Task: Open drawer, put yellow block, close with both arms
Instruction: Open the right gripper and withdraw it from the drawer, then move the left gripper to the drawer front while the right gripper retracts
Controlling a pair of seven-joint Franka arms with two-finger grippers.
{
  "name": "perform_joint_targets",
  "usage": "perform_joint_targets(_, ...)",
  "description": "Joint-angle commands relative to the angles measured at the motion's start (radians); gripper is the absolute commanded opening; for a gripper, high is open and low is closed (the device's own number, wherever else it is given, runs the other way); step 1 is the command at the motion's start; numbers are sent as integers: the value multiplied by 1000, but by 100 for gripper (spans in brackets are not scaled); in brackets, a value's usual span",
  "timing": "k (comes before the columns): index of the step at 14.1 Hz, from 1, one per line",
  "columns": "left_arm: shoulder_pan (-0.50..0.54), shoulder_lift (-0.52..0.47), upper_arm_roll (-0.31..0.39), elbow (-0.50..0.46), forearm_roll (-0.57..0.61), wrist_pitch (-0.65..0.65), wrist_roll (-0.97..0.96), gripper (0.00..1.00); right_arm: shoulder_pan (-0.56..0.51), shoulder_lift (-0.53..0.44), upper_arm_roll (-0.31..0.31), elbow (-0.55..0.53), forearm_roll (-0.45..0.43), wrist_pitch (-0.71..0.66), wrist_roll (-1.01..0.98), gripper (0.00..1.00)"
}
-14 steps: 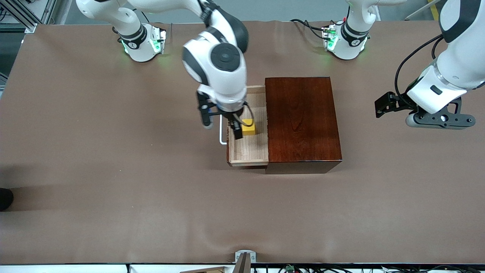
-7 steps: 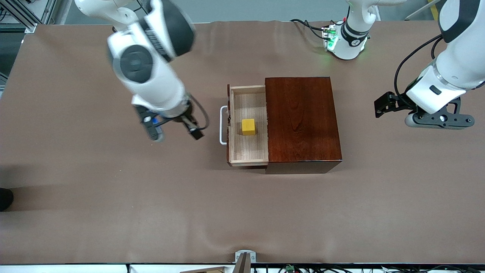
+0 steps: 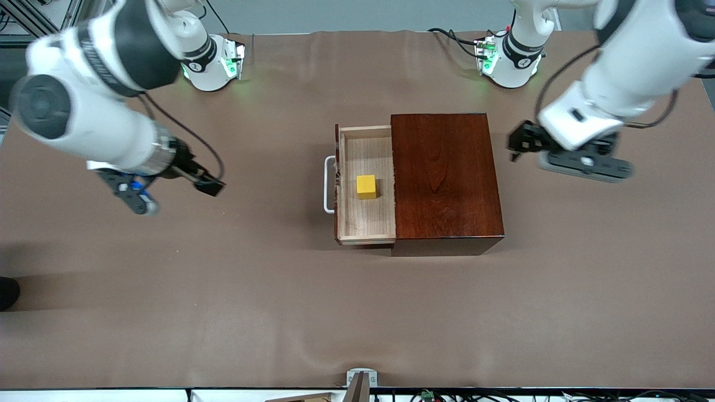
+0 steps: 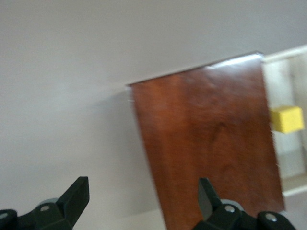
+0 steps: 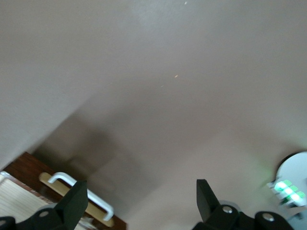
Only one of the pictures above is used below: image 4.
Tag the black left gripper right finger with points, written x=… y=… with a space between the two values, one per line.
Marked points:
x=227 y=219

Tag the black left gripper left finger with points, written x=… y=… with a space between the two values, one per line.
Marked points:
x=48 y=218

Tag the dark brown wooden cabinet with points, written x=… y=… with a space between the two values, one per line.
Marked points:
x=204 y=143

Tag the yellow block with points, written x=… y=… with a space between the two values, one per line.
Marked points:
x=287 y=119

